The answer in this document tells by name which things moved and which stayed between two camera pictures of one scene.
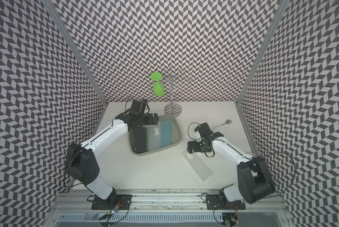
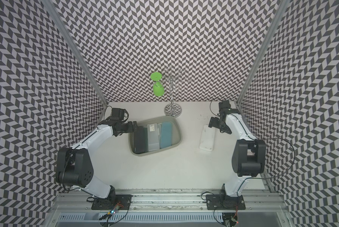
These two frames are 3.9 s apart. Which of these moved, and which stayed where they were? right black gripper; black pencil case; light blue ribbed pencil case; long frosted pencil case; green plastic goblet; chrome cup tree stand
Moved: long frosted pencil case; right black gripper
Stayed: black pencil case; green plastic goblet; light blue ribbed pencil case; chrome cup tree stand
